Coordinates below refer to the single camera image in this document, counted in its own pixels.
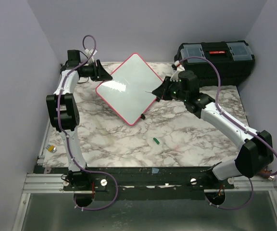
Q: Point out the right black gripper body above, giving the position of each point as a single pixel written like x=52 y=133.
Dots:
x=173 y=91

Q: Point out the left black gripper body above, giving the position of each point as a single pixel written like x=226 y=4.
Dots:
x=92 y=71

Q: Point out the whiteboard with pink frame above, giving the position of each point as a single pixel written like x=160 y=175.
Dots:
x=125 y=93

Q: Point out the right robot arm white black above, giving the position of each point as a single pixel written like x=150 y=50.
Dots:
x=254 y=147

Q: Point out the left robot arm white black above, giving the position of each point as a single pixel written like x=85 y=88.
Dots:
x=63 y=111

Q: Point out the black toolbox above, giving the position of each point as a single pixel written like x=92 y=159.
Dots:
x=234 y=61

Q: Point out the small yellow connector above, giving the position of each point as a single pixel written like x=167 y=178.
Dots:
x=51 y=148

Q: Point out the copper pipe fitting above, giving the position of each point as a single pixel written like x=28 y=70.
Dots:
x=266 y=174

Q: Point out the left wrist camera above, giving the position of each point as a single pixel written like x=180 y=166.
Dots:
x=90 y=53

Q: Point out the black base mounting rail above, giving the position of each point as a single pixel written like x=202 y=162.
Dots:
x=144 y=183

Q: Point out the aluminium frame rail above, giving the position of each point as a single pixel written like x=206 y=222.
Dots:
x=42 y=180

